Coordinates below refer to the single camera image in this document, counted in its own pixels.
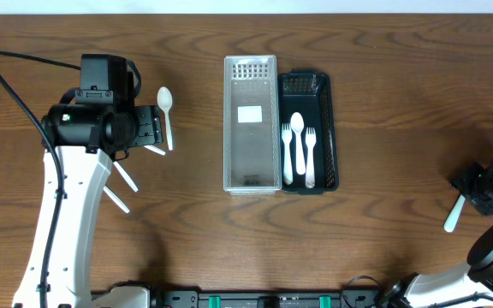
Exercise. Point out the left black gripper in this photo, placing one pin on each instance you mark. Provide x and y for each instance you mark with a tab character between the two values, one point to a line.
149	126

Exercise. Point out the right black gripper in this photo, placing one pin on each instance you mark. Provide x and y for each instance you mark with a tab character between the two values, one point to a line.
474	193

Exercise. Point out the translucent plastic spoon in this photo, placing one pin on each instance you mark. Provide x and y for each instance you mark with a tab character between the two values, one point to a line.
165	102

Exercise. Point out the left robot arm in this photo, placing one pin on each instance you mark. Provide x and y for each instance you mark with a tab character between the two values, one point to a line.
87	138

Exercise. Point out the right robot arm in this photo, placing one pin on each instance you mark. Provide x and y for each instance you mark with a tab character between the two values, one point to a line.
466	285

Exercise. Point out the white plastic spoon upper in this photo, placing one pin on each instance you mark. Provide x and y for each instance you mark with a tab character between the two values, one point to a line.
155	149

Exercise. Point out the white plastic spoon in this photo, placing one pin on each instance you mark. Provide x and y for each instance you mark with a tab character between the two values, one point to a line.
116	200
155	149
125	175

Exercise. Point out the white plastic spoon middle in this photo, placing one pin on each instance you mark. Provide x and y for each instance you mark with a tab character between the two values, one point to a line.
125	175

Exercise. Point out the white plastic spoon lower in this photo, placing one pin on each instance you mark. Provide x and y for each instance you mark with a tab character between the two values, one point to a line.
116	200

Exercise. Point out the white label sticker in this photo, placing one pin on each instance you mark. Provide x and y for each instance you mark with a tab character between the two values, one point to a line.
250	114

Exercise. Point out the clear plastic basket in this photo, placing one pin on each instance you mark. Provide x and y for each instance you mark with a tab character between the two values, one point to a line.
251	151

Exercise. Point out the white spoon in basket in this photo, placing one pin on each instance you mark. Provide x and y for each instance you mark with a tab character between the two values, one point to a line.
297	125

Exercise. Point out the black plastic basket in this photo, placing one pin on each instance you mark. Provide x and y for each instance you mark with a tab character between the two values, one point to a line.
308	92

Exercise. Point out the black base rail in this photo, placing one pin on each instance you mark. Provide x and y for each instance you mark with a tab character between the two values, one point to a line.
272	299

